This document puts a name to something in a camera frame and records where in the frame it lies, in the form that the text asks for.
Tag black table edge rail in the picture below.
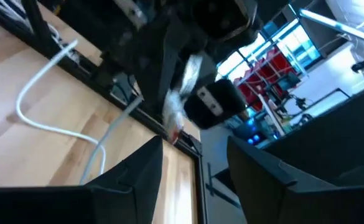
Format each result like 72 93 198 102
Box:
0 0 209 224

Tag black partition curtain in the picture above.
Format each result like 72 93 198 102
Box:
261 81 364 187

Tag red shelf bins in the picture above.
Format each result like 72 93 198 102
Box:
236 46 298 112

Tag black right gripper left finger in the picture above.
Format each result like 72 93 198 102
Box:
0 135 165 224

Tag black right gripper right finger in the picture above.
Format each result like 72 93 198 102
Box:
226 135 364 224

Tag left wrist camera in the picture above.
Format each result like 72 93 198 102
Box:
183 78 247 131

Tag ceiling light track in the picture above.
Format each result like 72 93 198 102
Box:
299 8 364 46

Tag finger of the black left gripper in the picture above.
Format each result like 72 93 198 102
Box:
158 36 186 104

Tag white power strip cord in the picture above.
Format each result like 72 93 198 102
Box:
15 39 107 177

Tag black frame post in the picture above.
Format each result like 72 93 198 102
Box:
21 0 57 58

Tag black ceiling-mounted lamp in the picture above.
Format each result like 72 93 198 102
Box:
351 58 364 74

